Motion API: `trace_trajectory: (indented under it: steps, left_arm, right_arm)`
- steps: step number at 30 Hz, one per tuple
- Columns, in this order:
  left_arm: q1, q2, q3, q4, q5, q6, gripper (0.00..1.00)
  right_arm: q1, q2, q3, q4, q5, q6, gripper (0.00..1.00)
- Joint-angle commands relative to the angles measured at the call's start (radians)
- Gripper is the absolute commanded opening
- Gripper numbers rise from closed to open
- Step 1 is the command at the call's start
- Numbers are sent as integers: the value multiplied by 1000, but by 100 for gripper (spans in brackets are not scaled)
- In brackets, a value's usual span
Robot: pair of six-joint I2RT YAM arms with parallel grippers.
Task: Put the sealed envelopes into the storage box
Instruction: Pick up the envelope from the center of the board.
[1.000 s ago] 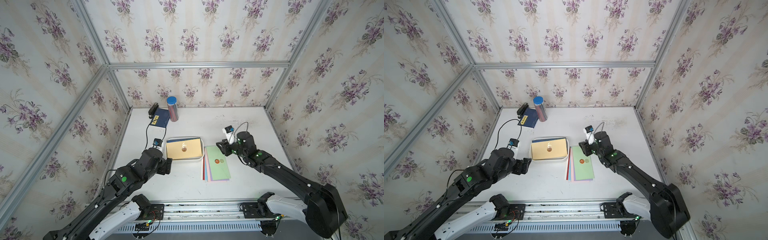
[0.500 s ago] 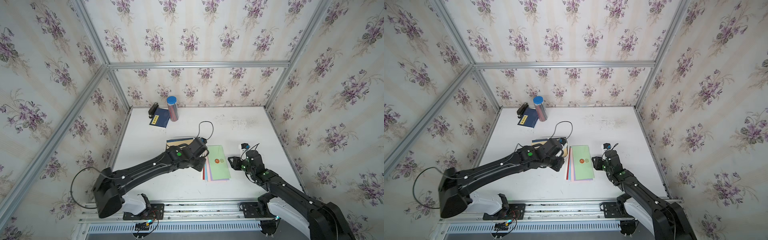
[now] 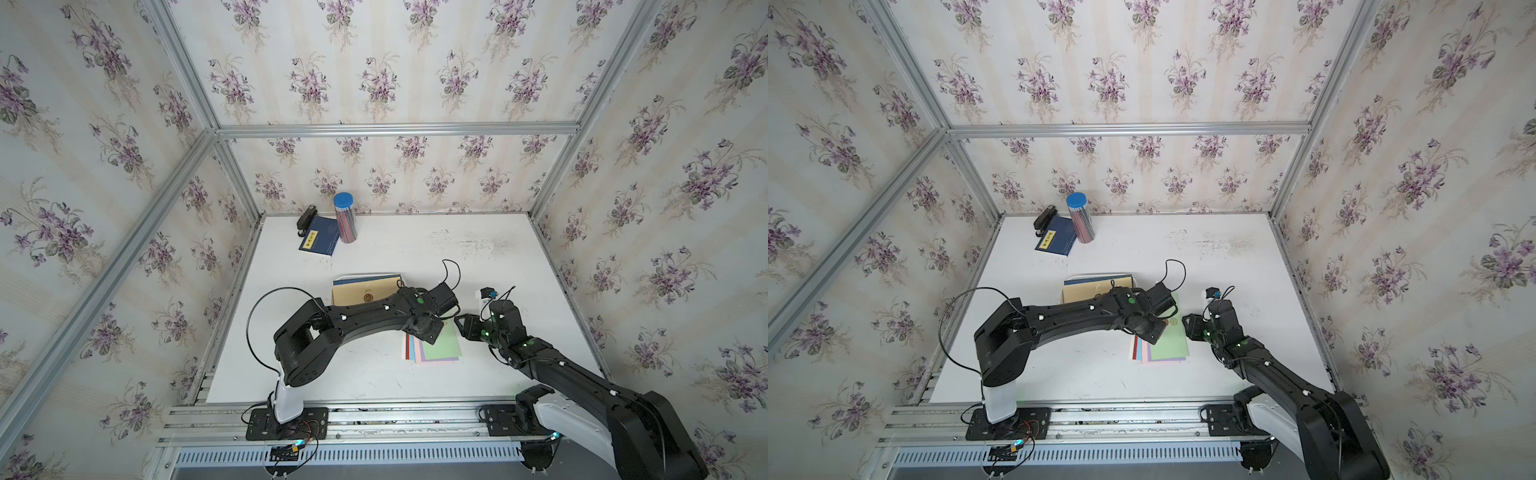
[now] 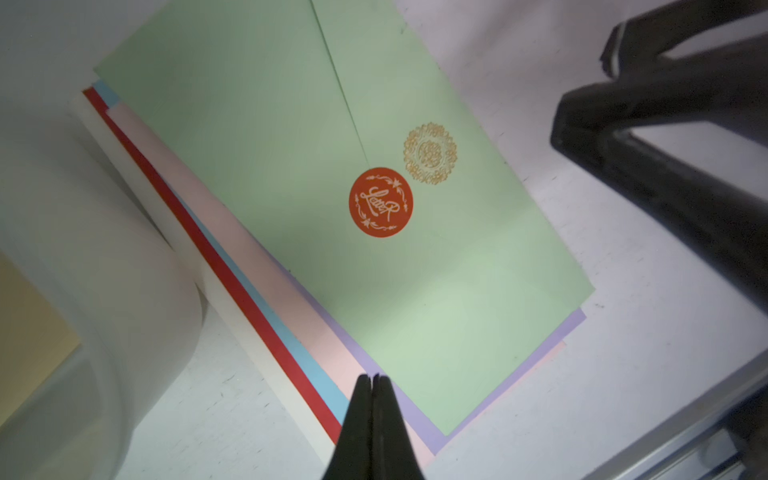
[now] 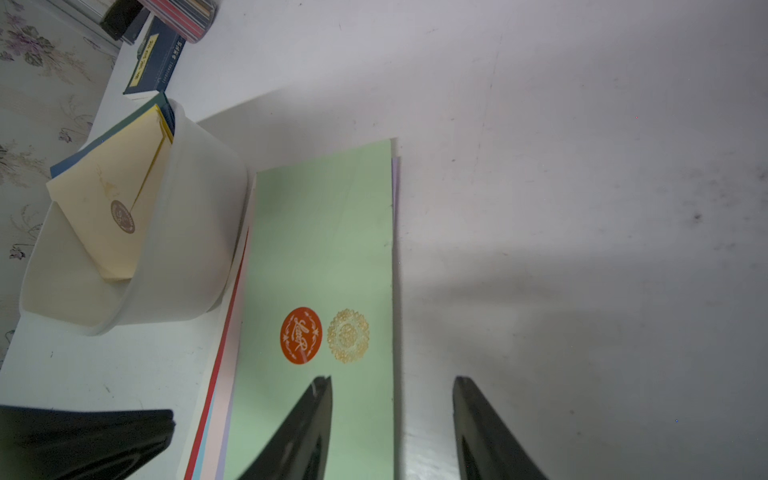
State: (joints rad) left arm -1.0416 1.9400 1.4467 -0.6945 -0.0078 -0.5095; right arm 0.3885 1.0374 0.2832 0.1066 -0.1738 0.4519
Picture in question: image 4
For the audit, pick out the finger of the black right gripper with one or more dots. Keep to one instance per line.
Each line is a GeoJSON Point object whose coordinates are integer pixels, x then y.
{"type": "Point", "coordinates": [640, 40]}
{"type": "Point", "coordinates": [722, 224]}

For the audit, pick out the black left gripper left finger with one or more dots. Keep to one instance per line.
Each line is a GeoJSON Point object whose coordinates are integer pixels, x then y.
{"type": "Point", "coordinates": [351, 459]}

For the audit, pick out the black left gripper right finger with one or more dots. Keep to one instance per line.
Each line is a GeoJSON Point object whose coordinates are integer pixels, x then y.
{"type": "Point", "coordinates": [392, 455]}

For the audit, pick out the pink envelope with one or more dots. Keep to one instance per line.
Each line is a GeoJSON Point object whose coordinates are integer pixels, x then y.
{"type": "Point", "coordinates": [236, 241]}

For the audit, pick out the lavender envelope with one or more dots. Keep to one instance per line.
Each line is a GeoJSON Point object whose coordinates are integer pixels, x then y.
{"type": "Point", "coordinates": [343, 360]}

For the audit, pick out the light blue envelope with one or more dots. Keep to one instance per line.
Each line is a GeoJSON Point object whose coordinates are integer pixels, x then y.
{"type": "Point", "coordinates": [324, 399]}

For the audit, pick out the white red-striped envelope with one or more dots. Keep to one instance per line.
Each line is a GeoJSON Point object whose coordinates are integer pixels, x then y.
{"type": "Point", "coordinates": [215, 279]}

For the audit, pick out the light green envelope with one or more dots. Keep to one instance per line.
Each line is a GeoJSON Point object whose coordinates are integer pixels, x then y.
{"type": "Point", "coordinates": [328, 131]}

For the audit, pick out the tan beige envelope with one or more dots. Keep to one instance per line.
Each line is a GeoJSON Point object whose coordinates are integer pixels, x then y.
{"type": "Point", "coordinates": [35, 340]}

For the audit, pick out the white plastic storage box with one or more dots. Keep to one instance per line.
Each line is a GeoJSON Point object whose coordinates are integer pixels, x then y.
{"type": "Point", "coordinates": [79, 239]}

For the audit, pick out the aluminium mounting rail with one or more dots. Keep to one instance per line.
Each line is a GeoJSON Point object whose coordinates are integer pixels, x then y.
{"type": "Point", "coordinates": [721, 435]}

